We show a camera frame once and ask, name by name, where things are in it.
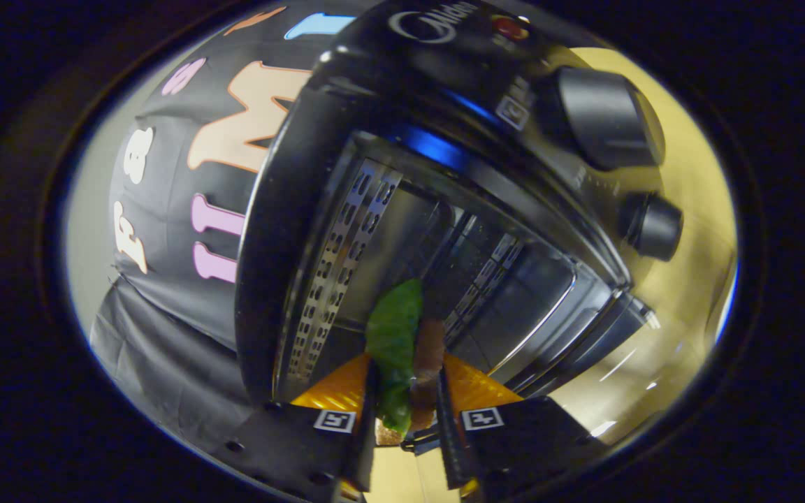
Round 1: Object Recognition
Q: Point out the lettuce sandwich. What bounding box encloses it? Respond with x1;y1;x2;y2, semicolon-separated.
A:
364;278;449;447

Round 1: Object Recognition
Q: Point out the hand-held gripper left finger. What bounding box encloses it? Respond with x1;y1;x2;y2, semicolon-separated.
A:
212;353;379;503

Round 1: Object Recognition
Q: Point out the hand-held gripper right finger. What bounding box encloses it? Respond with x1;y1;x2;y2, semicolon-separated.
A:
433;353;611;501

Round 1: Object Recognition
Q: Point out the black toaster oven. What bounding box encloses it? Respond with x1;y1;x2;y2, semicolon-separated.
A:
235;0;687;420

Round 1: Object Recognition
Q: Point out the black backdrop cloth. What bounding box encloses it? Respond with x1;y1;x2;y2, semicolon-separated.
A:
88;0;379;451

